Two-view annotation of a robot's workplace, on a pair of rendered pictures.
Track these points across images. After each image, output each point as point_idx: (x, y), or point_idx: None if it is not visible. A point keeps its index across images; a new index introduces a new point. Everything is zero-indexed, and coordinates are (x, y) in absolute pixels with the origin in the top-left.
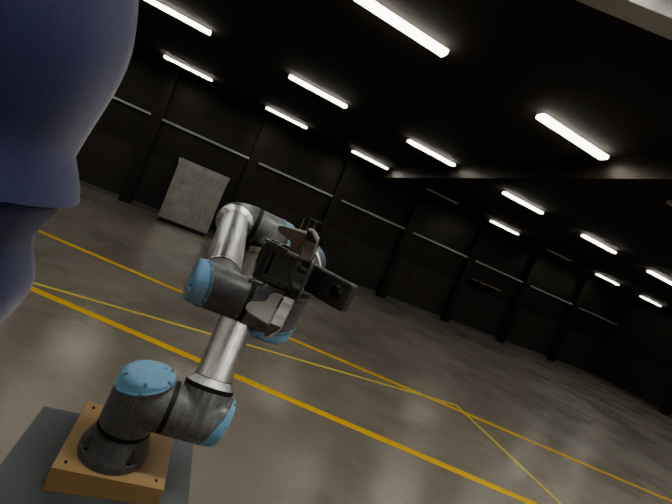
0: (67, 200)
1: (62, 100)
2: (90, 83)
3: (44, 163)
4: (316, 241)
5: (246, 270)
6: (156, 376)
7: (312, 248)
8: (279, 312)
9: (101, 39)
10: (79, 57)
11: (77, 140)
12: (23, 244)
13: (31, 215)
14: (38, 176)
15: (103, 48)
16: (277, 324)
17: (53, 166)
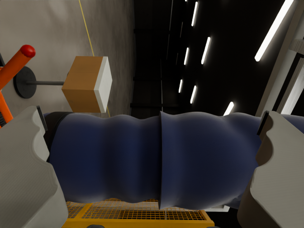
0: (164, 128)
1: (193, 117)
2: (203, 121)
3: (173, 122)
4: (269, 111)
5: None
6: None
7: (264, 136)
8: (42, 159)
9: (216, 121)
10: (206, 117)
11: (185, 132)
12: (141, 138)
13: (155, 127)
14: (169, 120)
15: (215, 122)
16: (37, 123)
17: (173, 125)
